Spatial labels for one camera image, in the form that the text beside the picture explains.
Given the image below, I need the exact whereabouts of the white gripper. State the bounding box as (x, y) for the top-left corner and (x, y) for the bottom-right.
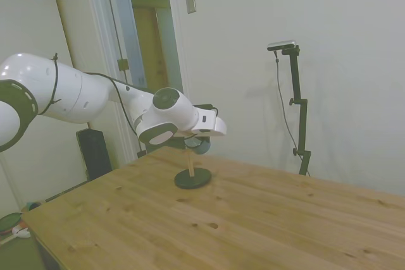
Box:
(189, 116), (228, 138)

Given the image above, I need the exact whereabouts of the blue enamel mug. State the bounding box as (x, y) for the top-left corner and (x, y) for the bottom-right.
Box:
(185, 138), (211, 156)

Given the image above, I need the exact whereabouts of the wooden mug tree black base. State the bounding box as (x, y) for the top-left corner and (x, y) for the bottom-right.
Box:
(174, 148), (212, 190)

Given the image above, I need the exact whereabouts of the brown wooden hallway door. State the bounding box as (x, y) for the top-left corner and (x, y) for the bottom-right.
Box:
(132, 6), (169, 89)

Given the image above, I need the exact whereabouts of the black upright box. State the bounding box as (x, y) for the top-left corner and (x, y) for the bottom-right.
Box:
(75, 128), (113, 183)

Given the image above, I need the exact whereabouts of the grey-blue open door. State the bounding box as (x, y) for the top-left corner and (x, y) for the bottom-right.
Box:
(103, 0), (168, 94)

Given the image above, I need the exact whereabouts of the teal and orange floor object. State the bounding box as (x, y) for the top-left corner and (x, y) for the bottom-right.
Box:
(21, 199), (46, 213)

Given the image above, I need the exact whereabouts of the small white floor object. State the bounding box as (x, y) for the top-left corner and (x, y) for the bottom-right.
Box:
(11, 225), (32, 240)

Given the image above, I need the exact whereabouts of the green round plate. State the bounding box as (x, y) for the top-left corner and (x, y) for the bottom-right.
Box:
(0, 212), (23, 236)

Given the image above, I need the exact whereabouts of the black camera stand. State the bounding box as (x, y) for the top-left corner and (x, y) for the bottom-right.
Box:
(280, 46), (312, 176)
(274, 50), (313, 178)

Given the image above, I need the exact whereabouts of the grey bar-shaped camera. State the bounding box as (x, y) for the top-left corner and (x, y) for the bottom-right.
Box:
(267, 39), (299, 52)

